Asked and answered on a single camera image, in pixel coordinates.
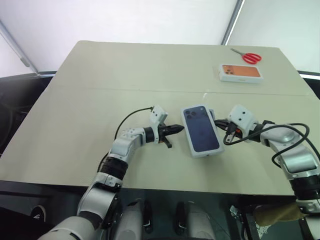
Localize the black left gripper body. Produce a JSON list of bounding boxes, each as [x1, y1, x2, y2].
[[158, 123, 174, 149]]

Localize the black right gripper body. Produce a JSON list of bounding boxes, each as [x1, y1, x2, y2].
[[224, 121, 242, 139]]

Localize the phone box with orange print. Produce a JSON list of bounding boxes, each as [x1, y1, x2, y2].
[[218, 63, 265, 85]]

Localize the grey rounded leg shell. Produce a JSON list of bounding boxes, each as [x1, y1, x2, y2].
[[184, 200, 214, 240], [114, 199, 146, 240]]

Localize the yellow crumpled cloth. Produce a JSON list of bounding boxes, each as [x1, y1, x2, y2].
[[253, 201, 314, 228]]

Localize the black and white shoe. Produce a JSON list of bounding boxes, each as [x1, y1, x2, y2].
[[30, 204, 48, 221]]

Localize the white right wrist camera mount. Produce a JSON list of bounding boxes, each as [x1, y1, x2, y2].
[[227, 104, 259, 138]]

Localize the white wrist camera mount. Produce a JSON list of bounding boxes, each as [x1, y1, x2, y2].
[[149, 105, 169, 145], [227, 104, 259, 138]]

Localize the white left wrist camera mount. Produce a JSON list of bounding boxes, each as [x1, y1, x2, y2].
[[149, 105, 169, 145]]

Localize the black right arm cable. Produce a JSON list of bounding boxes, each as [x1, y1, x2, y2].
[[222, 121, 312, 173]]

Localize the red handled scissors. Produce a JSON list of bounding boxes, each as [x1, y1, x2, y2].
[[230, 47, 263, 64]]

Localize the grey metal frame pole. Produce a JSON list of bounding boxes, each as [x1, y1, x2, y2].
[[0, 19, 39, 75], [220, 0, 245, 46]]

